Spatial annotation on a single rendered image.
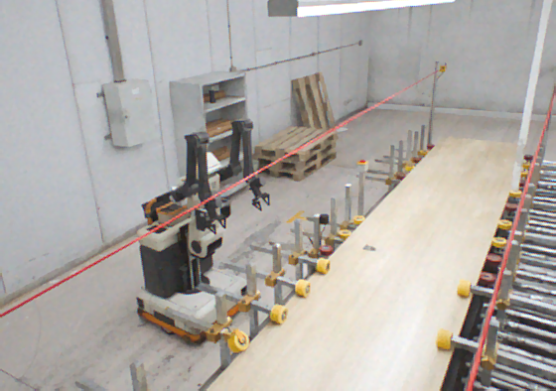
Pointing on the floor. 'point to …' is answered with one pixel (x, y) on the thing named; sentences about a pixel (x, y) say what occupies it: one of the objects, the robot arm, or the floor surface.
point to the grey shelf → (185, 99)
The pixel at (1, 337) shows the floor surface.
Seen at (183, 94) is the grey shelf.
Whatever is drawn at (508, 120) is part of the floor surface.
